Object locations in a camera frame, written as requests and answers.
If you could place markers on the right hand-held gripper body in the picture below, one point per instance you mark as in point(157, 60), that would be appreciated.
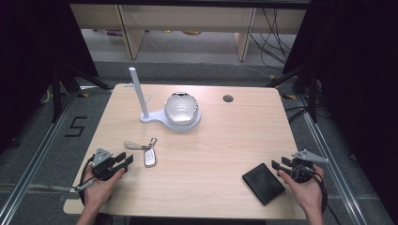
point(302, 172)

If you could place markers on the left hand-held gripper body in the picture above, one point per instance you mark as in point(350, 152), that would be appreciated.
point(101, 162)

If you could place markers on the black wallet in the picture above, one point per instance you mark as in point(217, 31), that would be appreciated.
point(263, 183)

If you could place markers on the white key stand with pole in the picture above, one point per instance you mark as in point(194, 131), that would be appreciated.
point(142, 100)

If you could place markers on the silver bowl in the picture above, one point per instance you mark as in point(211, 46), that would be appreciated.
point(181, 109)

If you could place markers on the person's right hand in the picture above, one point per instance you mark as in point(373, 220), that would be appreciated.
point(305, 193)

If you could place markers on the person's left hand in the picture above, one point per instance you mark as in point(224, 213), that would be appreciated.
point(100, 190)

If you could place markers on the black metal stand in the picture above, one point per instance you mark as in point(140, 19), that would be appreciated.
point(313, 97)
point(58, 93)

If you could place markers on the yellow object under desk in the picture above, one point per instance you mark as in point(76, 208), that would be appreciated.
point(191, 32)

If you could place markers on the light wooden desk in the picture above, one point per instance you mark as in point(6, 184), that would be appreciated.
point(187, 17)

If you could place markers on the aluminium floor rail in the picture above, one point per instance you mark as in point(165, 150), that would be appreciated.
point(328, 162)
point(37, 156)

